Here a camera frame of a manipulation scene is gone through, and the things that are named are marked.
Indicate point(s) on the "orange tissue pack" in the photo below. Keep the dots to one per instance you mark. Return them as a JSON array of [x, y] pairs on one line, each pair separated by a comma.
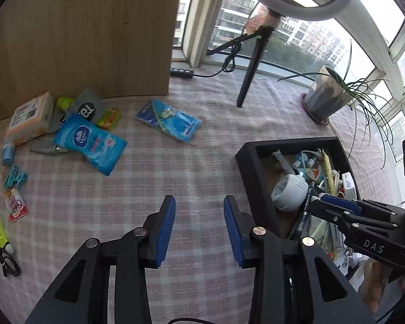
[[30, 118]]

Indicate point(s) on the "wooden board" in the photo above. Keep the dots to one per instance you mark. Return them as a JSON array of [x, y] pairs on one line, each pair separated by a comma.
[[87, 33]]

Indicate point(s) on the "black tray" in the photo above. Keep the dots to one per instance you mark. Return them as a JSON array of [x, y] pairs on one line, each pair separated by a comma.
[[253, 175]]

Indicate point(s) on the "blue tissue pack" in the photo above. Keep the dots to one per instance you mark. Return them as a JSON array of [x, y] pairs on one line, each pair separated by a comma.
[[87, 141]]

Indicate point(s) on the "red plant saucer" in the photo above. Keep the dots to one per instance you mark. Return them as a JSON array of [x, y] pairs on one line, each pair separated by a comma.
[[315, 118]]

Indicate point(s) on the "green yellow snack packet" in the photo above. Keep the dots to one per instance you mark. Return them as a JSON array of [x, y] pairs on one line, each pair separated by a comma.
[[109, 118]]

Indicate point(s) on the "white sunscreen bottle blue cap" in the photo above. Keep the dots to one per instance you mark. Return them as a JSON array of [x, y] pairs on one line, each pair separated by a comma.
[[7, 155]]

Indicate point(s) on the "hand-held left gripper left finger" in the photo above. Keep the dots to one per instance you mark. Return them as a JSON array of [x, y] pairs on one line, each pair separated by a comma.
[[167, 229]]

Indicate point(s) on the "black pen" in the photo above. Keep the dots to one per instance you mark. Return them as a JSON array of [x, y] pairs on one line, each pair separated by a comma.
[[305, 206]]

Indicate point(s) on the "blue green wipes packet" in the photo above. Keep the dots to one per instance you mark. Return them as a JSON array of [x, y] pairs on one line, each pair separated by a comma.
[[179, 125]]

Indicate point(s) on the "teal clothes clip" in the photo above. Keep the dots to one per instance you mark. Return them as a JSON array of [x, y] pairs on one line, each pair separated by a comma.
[[21, 179], [10, 173]]

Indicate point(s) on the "potted spider plant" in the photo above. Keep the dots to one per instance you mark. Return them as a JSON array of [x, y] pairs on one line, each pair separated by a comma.
[[324, 98]]

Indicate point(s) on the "black power strip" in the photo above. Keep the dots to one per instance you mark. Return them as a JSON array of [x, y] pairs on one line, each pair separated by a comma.
[[182, 72]]

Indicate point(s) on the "green bottle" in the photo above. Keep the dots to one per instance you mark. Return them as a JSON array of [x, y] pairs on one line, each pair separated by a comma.
[[64, 102]]

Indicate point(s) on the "grey cream tube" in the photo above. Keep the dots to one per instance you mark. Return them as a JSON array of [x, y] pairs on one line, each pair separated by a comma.
[[42, 146]]

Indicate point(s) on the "pale green pen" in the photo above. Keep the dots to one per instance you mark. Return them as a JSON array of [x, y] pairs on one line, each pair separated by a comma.
[[324, 231]]

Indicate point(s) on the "white round device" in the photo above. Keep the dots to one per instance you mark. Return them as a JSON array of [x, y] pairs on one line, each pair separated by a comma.
[[288, 192]]

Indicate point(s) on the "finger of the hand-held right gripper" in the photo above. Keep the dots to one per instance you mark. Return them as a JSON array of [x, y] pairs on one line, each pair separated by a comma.
[[327, 211], [341, 203]]

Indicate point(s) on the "red white creamer sachet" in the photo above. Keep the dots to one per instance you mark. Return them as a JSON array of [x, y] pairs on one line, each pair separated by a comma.
[[16, 206]]

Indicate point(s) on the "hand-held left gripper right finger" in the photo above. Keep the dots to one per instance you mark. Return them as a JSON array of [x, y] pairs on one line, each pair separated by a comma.
[[233, 229]]

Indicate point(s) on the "grey sachet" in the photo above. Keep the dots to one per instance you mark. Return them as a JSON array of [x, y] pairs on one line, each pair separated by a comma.
[[87, 106]]

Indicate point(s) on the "person's right hand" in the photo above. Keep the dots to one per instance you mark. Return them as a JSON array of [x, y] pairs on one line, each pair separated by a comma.
[[371, 287]]

